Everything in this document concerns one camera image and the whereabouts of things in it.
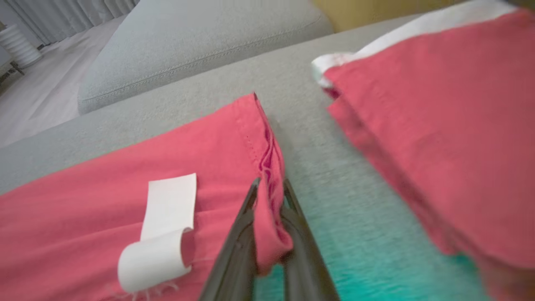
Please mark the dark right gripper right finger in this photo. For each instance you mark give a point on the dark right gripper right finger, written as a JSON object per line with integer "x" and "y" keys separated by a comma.
{"x": 305, "y": 267}

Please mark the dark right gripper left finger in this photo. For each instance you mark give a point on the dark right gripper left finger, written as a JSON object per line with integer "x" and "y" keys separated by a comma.
{"x": 234, "y": 267}

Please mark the red jersey with black lettering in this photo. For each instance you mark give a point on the red jersey with black lettering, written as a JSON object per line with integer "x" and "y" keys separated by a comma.
{"x": 83, "y": 217}

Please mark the red shorts with white stripe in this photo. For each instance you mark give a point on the red shorts with white stripe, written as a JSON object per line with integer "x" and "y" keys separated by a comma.
{"x": 451, "y": 133}

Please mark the grey sofa back cushion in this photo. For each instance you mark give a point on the grey sofa back cushion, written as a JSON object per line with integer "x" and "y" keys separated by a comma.
{"x": 188, "y": 42}

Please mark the light grey curtain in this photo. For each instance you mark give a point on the light grey curtain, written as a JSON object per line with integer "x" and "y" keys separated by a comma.
{"x": 75, "y": 14}

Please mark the white ribbed cylinder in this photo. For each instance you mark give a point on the white ribbed cylinder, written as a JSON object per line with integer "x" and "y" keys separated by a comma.
{"x": 19, "y": 46}

